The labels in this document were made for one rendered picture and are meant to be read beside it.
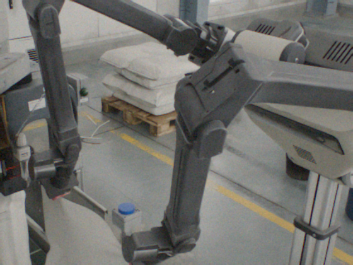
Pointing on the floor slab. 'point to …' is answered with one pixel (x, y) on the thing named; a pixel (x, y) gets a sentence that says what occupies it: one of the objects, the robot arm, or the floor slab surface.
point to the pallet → (139, 115)
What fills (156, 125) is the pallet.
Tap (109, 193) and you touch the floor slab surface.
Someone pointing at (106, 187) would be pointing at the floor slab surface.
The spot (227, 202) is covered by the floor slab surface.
